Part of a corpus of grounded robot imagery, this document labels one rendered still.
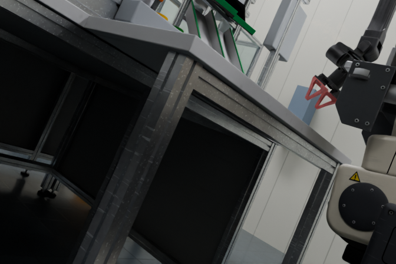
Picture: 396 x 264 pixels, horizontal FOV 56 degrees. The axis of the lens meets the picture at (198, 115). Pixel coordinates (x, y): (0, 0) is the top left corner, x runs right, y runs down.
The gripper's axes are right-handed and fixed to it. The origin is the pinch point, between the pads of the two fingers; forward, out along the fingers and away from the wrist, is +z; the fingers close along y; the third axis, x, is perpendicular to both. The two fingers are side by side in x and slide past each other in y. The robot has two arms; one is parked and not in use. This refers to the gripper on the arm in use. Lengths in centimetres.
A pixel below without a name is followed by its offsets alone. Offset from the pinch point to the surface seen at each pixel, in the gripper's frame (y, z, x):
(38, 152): -78, 91, -153
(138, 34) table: 30, 23, 36
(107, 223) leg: 28, 53, 47
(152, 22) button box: 12.9, 13.8, 16.1
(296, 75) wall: -327, -84, -126
